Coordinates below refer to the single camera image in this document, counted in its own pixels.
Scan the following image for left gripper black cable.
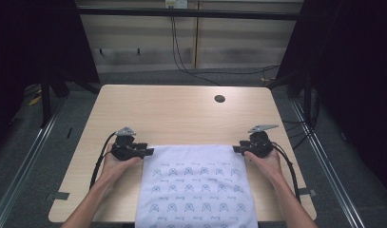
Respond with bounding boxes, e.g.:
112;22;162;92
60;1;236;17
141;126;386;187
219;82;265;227
88;131;118;191

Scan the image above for black horizontal metal bar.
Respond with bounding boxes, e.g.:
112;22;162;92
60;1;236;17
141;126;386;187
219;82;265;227
76;7;304;22

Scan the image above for white patterned towel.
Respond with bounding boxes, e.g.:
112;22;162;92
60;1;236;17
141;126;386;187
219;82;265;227
134;144;260;228

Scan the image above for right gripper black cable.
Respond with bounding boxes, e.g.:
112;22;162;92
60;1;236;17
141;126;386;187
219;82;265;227
270;142;301;203

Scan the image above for person's left hand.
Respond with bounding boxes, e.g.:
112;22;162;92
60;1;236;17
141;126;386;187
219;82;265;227
100;142;144;188

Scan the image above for white wall power outlet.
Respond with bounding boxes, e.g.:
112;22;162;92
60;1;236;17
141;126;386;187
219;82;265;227
164;0;189;10

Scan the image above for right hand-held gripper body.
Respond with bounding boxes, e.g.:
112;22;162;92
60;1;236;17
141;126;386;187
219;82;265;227
244;123;280;159

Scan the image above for black floor cables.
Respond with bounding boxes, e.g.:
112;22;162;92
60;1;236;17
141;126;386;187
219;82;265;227
281;89;322;152

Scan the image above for black metal stand post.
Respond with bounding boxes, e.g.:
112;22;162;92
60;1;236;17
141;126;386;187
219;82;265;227
40;70;53;128
302;72;313;123

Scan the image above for black curtain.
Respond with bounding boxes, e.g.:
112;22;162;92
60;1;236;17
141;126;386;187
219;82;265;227
0;0;101;153
275;0;387;199

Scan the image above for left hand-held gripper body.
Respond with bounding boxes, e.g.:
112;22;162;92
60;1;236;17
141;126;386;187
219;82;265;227
110;126;148;162

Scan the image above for grey tape strip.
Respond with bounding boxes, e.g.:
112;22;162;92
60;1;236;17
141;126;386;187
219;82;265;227
46;191;71;201
298;187;319;198

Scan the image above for black wall cable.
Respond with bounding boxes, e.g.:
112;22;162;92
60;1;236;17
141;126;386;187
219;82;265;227
170;15;281;86

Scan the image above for yellow floor object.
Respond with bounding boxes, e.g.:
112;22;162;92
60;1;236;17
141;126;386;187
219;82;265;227
28;94;43;106

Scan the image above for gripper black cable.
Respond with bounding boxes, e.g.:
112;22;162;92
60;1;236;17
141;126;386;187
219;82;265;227
270;142;301;203
88;131;118;191

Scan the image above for person's right hand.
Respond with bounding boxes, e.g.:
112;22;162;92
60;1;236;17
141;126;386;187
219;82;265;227
243;147;284;184

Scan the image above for aluminium floor rail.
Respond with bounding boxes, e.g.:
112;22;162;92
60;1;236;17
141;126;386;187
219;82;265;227
290;99;367;228
0;97;68;228

